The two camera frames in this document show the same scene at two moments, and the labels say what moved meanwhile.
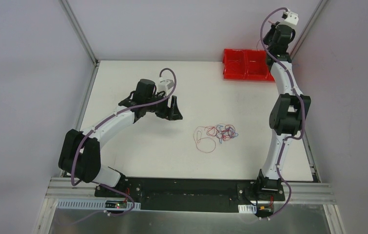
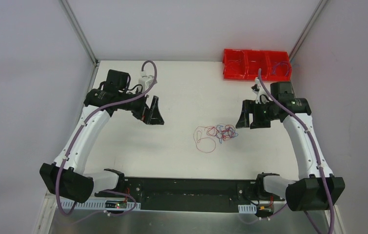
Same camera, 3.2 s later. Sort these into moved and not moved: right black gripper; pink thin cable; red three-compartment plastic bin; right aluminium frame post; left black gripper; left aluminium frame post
Moved: right black gripper; left black gripper
Not moved: right aluminium frame post; left aluminium frame post; pink thin cable; red three-compartment plastic bin
